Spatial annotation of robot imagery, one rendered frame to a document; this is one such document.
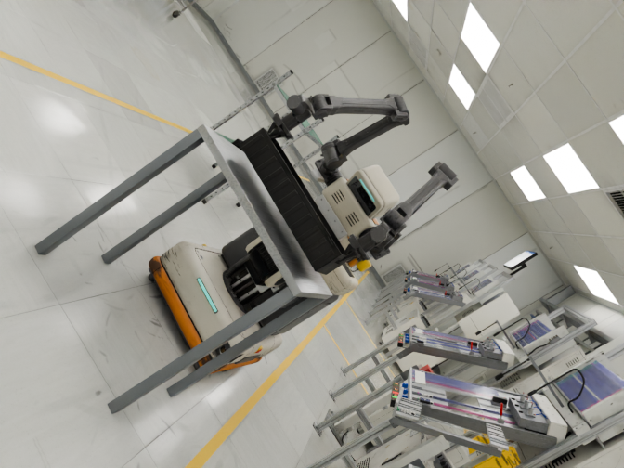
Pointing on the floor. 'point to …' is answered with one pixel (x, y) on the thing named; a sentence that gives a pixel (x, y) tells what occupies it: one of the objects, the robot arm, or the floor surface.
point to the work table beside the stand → (218, 147)
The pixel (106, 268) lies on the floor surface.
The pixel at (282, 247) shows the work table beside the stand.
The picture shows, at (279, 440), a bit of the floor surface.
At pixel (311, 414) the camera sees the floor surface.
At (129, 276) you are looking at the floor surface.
